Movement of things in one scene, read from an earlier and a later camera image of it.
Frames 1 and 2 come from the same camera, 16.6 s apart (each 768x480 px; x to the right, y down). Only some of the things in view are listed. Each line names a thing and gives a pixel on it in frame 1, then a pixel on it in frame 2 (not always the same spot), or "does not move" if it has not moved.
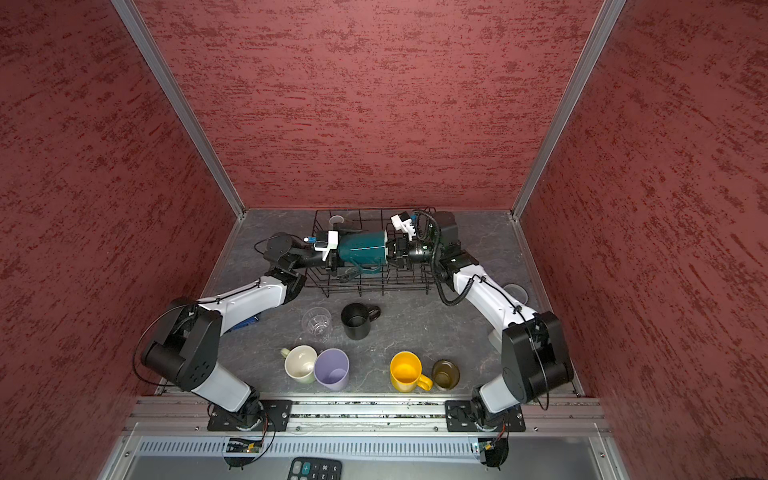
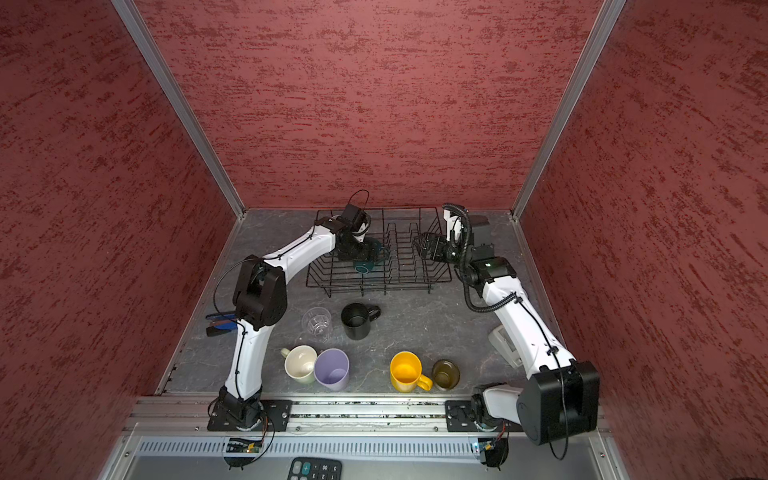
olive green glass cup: [445, 375] does not move
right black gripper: [401, 249] -> [440, 241]
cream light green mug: [299, 363] does not move
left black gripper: [344, 274] -> [367, 252]
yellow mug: [406, 372] does not move
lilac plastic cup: [331, 369] does not move
